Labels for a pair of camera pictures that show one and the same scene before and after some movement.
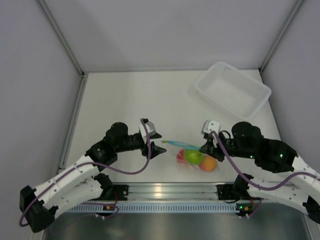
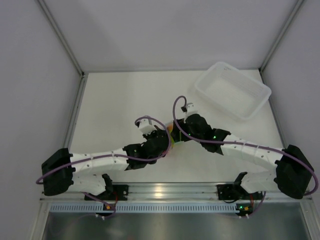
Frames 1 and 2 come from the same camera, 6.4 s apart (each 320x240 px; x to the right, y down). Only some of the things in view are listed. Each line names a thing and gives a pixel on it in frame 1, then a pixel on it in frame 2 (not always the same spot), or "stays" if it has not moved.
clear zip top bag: [191, 156] -> [170, 127]
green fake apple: [193, 156] -> [172, 140]
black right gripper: [210, 148] -> [176, 134]
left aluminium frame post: [83, 74] stays
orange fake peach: [209, 164] -> [170, 126]
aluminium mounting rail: [174, 191] stays
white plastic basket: [233, 89] stays
